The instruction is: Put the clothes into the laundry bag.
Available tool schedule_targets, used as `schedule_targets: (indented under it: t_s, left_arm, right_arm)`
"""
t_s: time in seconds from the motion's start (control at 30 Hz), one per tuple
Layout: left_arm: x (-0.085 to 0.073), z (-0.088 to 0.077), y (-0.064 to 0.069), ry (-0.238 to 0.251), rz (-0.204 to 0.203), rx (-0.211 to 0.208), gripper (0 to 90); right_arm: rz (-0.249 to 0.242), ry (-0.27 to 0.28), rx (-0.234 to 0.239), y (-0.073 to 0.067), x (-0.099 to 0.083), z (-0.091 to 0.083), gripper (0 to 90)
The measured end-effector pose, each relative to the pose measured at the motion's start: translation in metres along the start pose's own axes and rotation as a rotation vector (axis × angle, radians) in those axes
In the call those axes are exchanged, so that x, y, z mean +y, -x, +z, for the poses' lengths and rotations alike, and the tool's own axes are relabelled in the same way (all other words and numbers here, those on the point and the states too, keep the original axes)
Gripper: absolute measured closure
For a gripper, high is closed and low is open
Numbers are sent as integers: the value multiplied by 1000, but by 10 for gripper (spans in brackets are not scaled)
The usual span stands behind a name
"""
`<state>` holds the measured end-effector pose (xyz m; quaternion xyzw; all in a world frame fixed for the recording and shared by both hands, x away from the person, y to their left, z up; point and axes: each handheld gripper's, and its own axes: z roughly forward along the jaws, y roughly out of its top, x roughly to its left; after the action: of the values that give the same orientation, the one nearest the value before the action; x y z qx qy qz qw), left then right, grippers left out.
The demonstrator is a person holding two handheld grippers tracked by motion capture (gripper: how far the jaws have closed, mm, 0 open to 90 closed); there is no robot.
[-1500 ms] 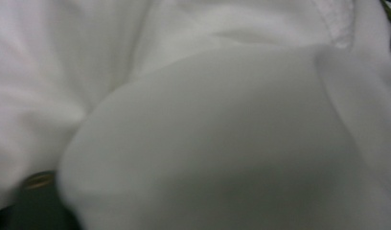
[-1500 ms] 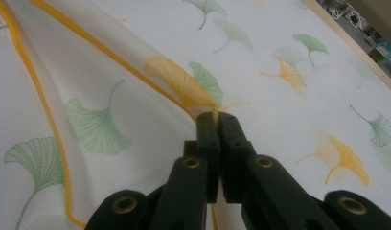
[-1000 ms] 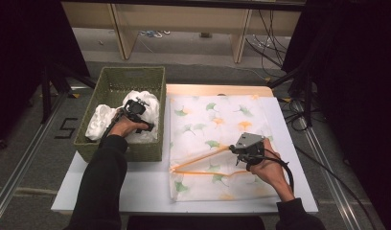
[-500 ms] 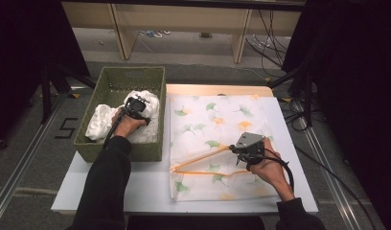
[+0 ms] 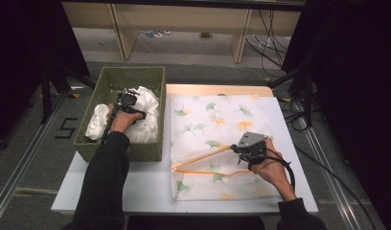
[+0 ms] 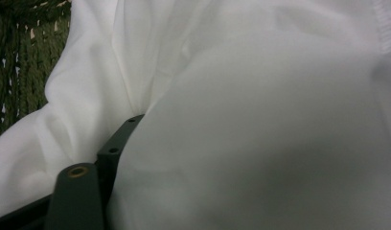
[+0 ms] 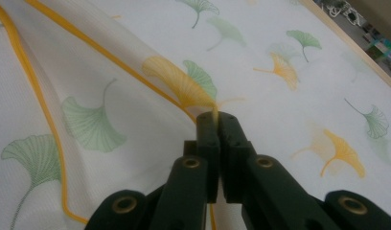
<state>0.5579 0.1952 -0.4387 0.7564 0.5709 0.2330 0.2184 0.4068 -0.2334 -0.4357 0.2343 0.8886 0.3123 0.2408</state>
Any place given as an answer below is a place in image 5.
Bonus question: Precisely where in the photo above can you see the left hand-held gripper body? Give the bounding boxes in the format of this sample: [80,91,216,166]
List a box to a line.
[115,89,148,121]

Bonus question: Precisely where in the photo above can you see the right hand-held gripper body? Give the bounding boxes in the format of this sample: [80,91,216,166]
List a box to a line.
[237,131,268,166]

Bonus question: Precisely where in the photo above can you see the green woven basket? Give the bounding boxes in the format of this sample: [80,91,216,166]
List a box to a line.
[73,65,168,163]

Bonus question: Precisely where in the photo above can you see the white cloth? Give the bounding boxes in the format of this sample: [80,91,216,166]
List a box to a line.
[84,85,161,145]

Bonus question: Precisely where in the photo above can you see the leaf-print storage bag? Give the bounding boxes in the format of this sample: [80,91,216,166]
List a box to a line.
[169,93,283,202]

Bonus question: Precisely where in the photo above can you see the person's left hand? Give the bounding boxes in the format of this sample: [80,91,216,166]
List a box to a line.
[106,103,144,133]

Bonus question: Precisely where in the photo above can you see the person's right hand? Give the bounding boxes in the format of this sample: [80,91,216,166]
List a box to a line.
[250,137,297,202]

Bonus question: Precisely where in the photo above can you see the black metal stand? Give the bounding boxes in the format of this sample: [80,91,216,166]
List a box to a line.
[39,63,97,124]
[268,68,314,127]

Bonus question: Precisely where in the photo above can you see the person's black clothing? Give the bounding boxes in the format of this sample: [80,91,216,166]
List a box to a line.
[126,215,266,230]

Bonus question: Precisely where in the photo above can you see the wooden shelf unit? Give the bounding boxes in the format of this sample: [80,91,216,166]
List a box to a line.
[61,1,302,64]

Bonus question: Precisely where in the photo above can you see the black curtain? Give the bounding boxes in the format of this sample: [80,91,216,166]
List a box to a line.
[0,0,91,151]
[281,0,391,230]

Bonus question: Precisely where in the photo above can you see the left hand-held gripper cable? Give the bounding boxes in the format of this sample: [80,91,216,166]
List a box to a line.
[100,104,119,146]

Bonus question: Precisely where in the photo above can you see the hand-held gripper cable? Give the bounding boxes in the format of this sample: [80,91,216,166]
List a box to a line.
[247,154,297,193]
[100,104,119,146]

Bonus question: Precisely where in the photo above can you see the right hand-held gripper cable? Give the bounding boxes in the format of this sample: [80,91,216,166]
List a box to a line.
[247,154,297,193]

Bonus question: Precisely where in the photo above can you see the white and blue cable bundle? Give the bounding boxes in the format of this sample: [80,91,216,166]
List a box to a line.
[137,29,173,38]

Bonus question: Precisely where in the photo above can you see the black floor cables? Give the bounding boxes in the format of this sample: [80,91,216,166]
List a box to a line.
[279,95,379,230]

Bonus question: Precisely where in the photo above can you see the metal floor rail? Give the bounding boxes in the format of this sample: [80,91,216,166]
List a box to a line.
[0,92,70,221]
[300,124,364,230]

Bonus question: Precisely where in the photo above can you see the hanging black cables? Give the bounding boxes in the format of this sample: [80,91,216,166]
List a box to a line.
[245,9,288,69]

